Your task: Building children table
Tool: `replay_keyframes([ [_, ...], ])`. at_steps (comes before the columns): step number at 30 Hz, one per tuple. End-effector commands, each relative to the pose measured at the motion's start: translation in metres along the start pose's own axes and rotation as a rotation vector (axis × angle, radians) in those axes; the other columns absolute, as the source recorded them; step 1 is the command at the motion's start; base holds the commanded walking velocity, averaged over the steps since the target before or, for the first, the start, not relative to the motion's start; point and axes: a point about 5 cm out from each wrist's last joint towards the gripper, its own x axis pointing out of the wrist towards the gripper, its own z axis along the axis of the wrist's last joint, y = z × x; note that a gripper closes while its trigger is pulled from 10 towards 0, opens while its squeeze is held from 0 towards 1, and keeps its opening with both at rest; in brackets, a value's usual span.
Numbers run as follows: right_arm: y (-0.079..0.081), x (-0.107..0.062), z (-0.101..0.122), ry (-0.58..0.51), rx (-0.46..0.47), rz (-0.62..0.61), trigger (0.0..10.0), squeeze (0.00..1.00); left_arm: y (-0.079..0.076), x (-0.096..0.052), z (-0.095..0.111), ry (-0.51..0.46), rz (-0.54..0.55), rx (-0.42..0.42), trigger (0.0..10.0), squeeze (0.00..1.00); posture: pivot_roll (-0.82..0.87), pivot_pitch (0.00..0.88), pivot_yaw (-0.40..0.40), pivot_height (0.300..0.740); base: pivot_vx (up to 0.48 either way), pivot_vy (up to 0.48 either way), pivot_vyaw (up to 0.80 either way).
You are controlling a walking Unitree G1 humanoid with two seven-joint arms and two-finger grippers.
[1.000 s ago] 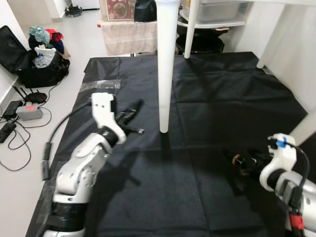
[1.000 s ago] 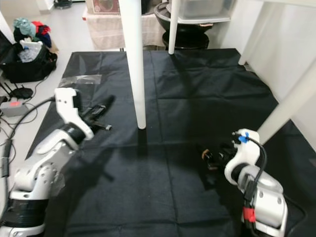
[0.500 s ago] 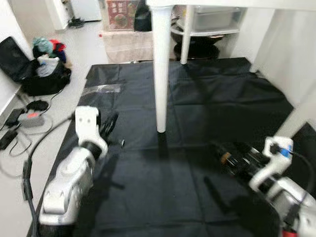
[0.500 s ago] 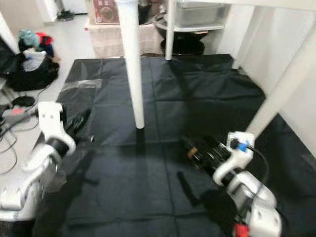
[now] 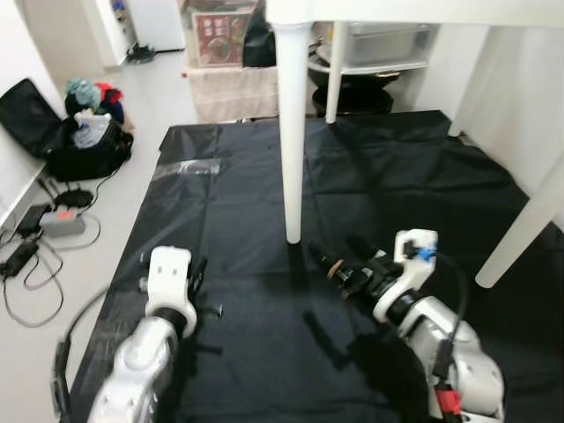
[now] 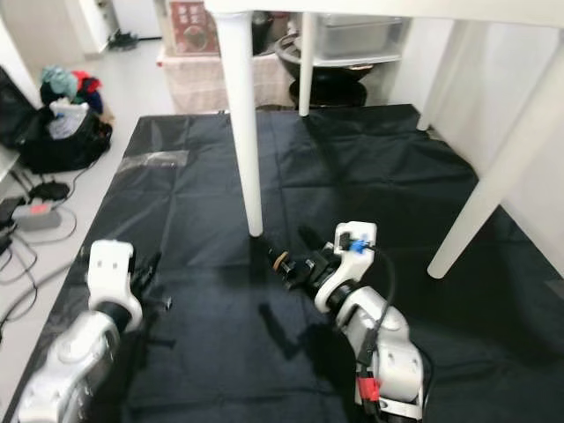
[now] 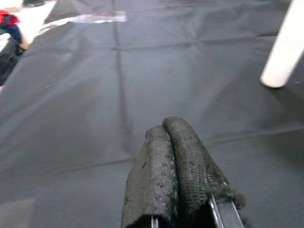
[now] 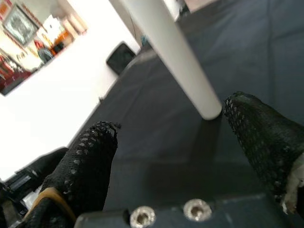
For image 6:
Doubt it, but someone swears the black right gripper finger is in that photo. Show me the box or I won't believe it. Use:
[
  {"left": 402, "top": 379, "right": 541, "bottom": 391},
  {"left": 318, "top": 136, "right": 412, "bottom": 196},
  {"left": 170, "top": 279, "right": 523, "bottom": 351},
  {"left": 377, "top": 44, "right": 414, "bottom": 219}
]
[
  {"left": 298, "top": 225, "right": 336, "bottom": 258},
  {"left": 266, "top": 242, "right": 305, "bottom": 281}
]

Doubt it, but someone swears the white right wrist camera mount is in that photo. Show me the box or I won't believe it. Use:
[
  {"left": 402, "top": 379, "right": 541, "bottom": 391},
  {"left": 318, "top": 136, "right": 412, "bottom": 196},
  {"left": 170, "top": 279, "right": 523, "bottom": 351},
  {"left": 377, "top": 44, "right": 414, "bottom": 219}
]
[{"left": 315, "top": 220, "right": 380, "bottom": 315}]

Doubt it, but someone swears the white fridge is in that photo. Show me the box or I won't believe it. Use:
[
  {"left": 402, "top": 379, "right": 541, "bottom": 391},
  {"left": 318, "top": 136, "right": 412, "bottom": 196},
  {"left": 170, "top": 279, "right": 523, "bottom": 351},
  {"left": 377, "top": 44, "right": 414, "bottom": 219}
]
[{"left": 110, "top": 0, "right": 166, "bottom": 42}]

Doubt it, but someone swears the clear plastic wrapper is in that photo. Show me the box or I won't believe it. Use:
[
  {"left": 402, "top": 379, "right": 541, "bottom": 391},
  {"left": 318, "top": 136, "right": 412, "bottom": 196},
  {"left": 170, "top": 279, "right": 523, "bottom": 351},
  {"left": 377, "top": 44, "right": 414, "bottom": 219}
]
[{"left": 119, "top": 150, "right": 192, "bottom": 174}]

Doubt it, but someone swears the black floor cable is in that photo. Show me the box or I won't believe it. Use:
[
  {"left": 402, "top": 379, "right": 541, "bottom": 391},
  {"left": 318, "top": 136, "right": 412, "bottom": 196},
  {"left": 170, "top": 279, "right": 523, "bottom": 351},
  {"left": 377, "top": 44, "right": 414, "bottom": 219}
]
[{"left": 0, "top": 163, "right": 82, "bottom": 307}]

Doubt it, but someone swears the black power adapter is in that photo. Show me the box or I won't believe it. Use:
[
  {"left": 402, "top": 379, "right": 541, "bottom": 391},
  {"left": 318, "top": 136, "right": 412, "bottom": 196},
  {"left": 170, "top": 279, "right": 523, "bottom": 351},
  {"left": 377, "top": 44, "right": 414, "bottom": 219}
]
[{"left": 0, "top": 196, "right": 27, "bottom": 227}]

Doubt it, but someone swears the black cloth cover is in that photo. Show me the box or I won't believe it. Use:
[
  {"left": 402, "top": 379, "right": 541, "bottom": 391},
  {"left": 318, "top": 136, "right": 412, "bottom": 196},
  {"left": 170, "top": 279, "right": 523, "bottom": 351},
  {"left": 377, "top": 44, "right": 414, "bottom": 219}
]
[{"left": 4, "top": 104, "right": 564, "bottom": 423}]

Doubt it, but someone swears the clear plastic storage box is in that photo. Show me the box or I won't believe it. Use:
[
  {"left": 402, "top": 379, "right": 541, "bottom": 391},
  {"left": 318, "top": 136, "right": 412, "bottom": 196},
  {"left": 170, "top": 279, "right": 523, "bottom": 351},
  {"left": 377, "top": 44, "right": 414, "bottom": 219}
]
[{"left": 317, "top": 13, "right": 412, "bottom": 69}]

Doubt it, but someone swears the beige fringed cloth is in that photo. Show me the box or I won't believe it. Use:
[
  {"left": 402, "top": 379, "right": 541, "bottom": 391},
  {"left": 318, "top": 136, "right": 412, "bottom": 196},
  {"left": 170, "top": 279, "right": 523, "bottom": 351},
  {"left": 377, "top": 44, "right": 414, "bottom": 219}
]
[{"left": 159, "top": 51, "right": 311, "bottom": 115}]

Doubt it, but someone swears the red cable clip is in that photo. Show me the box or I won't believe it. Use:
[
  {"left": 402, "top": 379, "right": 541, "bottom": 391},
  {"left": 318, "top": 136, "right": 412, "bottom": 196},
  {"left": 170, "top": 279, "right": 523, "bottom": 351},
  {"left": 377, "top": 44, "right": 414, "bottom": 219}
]
[{"left": 357, "top": 376, "right": 382, "bottom": 402}]

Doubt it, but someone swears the colourful clothes pile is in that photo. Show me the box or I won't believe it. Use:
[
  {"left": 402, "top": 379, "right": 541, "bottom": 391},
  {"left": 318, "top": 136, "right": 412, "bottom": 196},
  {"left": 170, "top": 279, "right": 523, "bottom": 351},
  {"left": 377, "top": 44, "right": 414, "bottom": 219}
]
[{"left": 40, "top": 66, "right": 107, "bottom": 144}]

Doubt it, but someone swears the dark red patterned box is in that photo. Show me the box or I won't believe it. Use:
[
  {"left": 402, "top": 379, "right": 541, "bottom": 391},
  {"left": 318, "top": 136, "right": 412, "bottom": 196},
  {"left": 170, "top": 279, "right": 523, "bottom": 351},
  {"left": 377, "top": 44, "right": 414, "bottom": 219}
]
[{"left": 172, "top": 0, "right": 219, "bottom": 57}]

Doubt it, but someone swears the grey small charger box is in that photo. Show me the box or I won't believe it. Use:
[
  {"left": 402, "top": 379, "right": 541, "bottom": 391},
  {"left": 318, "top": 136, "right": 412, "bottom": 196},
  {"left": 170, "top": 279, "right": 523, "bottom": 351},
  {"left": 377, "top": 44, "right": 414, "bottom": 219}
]
[{"left": 13, "top": 201, "right": 63, "bottom": 234}]

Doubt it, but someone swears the black small floor item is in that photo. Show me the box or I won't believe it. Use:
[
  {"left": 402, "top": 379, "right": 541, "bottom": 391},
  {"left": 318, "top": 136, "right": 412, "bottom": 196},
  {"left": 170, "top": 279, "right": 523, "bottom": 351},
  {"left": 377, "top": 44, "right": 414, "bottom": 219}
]
[{"left": 108, "top": 31, "right": 142, "bottom": 54}]

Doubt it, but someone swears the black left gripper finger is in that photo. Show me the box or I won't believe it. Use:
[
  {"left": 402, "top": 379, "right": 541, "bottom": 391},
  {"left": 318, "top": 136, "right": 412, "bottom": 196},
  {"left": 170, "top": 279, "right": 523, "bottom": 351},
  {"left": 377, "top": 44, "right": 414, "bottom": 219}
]
[{"left": 137, "top": 251, "right": 163, "bottom": 291}]

